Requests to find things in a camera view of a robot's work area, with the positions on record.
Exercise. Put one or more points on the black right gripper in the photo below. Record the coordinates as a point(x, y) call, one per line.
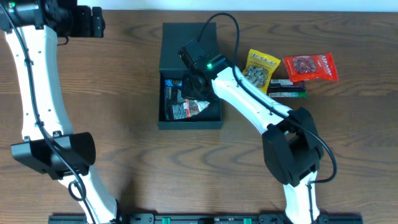
point(193, 88)

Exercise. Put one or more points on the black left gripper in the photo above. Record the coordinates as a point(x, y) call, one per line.
point(97, 22)

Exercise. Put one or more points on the blue Oreo cookie pack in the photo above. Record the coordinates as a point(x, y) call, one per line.
point(173, 83)

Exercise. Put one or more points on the black gift box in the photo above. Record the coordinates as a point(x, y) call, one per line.
point(171, 67)

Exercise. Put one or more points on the black transparent snack bag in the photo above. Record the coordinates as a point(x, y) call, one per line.
point(177, 107)

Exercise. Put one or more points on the yellow sunflower seed bag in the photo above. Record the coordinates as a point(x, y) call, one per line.
point(259, 69)

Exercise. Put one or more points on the red snack bag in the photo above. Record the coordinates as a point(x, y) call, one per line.
point(310, 67)

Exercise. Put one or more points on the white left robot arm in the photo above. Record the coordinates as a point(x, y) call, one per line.
point(49, 144)

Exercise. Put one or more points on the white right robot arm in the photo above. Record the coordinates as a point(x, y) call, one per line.
point(291, 152)

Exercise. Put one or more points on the dark blue candy bar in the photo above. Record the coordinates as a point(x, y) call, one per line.
point(285, 85)

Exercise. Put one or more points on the green and white candy bar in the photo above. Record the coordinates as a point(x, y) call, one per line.
point(301, 94)

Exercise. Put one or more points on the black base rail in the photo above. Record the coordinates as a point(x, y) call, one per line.
point(148, 218)

